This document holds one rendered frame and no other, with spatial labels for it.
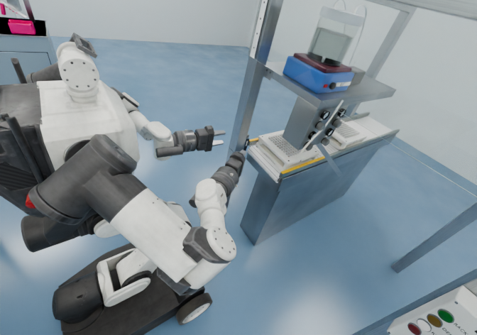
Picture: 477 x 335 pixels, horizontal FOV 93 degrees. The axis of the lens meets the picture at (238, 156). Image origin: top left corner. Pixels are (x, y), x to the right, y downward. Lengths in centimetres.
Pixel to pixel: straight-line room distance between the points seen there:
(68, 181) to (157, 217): 16
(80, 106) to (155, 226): 34
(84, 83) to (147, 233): 34
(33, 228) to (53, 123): 41
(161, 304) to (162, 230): 102
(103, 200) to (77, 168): 7
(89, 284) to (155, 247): 90
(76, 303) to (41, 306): 45
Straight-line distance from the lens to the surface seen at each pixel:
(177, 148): 88
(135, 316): 144
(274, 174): 116
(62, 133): 57
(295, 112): 96
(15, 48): 293
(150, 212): 44
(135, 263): 131
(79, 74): 58
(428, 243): 211
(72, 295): 134
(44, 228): 88
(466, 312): 79
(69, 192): 48
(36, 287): 182
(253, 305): 167
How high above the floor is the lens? 154
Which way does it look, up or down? 38 degrees down
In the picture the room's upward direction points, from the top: 15 degrees clockwise
